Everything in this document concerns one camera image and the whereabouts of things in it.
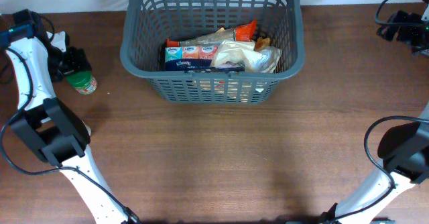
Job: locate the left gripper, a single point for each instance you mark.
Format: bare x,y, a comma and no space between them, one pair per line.
78,62

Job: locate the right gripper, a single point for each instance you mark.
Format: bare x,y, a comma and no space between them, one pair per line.
403,17

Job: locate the green lid jar with label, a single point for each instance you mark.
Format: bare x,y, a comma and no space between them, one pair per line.
84,82

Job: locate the tissue multipack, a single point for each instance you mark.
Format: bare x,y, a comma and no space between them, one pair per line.
189,57

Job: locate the grey plastic shopping basket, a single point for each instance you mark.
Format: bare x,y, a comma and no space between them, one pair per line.
149,23

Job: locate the spaghetti pack orange ends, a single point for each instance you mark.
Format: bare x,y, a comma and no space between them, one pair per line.
242,33

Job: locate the beige plastic bag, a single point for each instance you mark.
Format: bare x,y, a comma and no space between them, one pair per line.
232,54

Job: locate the beige snack bag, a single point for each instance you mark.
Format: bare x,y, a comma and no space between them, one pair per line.
235,90

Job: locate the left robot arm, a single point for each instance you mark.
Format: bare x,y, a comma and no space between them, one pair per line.
50,130

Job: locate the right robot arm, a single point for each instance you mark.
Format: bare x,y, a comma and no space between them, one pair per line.
402,154

